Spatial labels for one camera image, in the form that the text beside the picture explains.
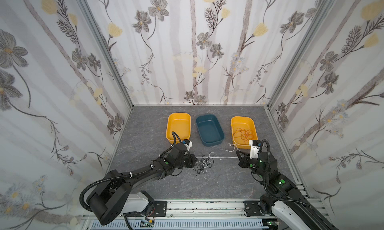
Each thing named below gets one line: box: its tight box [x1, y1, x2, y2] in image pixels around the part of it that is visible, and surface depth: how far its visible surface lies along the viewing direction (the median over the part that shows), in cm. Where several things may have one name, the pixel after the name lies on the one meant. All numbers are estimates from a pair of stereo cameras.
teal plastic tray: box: [196, 114, 225, 147], surface depth 109 cm
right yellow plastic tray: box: [231, 116, 259, 150], surface depth 106 cm
